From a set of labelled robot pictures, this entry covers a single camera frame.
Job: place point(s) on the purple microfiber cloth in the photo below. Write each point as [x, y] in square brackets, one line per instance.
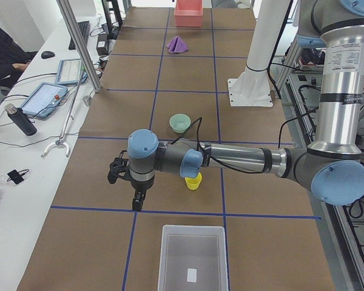
[177, 45]

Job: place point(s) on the clear plastic storage box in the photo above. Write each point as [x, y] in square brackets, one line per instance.
[193, 258]

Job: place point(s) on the blue teach pendant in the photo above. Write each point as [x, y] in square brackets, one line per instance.
[43, 100]
[69, 71]

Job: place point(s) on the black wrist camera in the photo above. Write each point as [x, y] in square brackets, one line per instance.
[119, 169]

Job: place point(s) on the aluminium frame post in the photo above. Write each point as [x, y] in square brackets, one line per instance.
[72, 26]

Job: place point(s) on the small black device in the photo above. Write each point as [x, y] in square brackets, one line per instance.
[17, 176]

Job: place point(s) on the black computer mouse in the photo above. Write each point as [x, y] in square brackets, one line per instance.
[47, 54]

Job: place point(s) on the pink plastic bin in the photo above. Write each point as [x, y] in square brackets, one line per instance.
[188, 13]

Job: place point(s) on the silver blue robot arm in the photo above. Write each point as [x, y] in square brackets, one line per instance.
[329, 168]

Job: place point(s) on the person in black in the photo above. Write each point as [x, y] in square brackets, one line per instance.
[13, 60]

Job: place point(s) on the far blue teach pendant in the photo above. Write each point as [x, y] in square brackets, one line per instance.
[69, 71]

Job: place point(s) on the near blue teach pendant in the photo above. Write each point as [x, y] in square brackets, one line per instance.
[43, 100]

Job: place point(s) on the mint green bowl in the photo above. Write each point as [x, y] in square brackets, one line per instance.
[179, 122]

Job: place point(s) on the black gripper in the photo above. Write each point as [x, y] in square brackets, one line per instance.
[141, 189]

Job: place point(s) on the black water bottle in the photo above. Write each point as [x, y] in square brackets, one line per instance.
[20, 119]

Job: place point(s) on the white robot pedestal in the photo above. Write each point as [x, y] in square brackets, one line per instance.
[252, 88]

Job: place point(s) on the white reacher grabber tool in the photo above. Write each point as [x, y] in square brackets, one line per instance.
[60, 142]

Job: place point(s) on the black power adapter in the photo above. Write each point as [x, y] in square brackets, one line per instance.
[102, 45]

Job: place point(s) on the yellow plastic cup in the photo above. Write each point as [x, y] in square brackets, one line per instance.
[193, 183]

